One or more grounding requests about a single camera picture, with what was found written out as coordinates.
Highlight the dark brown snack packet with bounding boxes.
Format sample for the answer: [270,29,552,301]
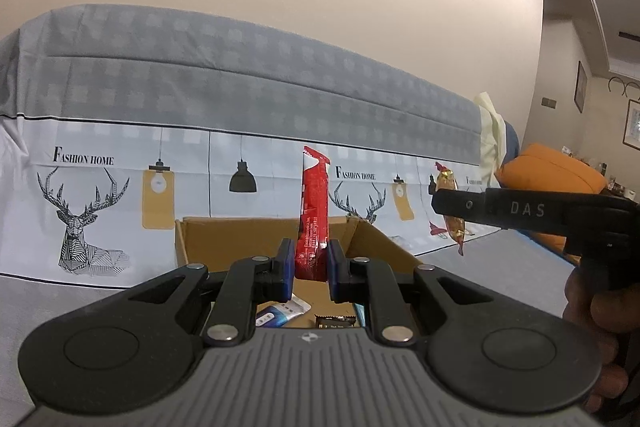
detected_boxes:
[315,314,357,328]

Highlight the orange cushion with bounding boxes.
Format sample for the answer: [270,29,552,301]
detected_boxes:
[501,121,583,267]
[495,143,608,196]
[529,231,568,254]

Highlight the small dark picture frame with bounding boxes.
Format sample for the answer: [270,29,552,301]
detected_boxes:
[573,60,588,114]

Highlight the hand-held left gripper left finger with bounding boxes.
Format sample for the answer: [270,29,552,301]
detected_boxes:
[117,238,296,348]

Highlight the cream cloth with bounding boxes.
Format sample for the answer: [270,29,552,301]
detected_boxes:
[472,92,513,182]

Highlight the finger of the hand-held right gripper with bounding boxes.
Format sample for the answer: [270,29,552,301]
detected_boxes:
[431,188,491,224]

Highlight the curved wall hooks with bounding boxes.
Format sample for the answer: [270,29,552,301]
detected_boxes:
[607,76,640,96]

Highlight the gold snack packet red ends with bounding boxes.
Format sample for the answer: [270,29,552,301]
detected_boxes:
[429,161,474,257]

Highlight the cluttered tabletop items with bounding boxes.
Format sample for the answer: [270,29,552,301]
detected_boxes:
[597,159,640,202]

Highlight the person's right hand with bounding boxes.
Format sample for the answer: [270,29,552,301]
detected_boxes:
[562,263,632,413]

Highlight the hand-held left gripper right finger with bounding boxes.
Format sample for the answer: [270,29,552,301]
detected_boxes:
[327,239,507,347]

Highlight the light framed picture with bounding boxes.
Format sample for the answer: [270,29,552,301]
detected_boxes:
[622,99,640,146]

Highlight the cardboard box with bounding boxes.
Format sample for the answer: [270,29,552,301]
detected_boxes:
[174,215,437,333]

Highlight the long red snack packet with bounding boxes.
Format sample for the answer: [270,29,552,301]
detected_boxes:
[295,145,332,281]

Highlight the white and blue snack packet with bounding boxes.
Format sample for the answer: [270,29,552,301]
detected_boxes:
[255,296,312,329]

